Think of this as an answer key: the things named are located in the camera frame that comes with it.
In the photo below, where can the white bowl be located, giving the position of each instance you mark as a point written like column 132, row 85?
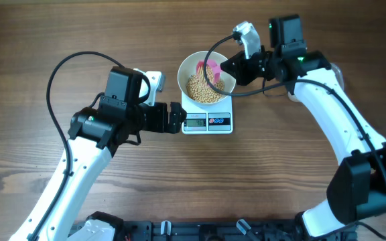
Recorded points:
column 188, row 68

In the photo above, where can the pink plastic scoop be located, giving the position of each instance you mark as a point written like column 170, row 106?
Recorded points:
column 213, row 70

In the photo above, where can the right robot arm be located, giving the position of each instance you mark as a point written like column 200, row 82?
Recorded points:
column 358, row 189

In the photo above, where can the soybeans in white bowl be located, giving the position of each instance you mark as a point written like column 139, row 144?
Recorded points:
column 198, row 89

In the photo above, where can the clear plastic container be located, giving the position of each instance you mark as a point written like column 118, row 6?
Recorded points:
column 339, row 77

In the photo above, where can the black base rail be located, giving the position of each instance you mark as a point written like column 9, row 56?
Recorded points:
column 268, row 230

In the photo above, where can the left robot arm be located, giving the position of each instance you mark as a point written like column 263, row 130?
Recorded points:
column 127, row 107

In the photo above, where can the white digital kitchen scale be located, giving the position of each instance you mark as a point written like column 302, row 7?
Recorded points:
column 207, row 119

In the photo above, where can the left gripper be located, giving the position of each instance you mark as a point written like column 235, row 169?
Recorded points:
column 175, row 123

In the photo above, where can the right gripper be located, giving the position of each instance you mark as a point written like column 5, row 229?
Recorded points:
column 240, row 69

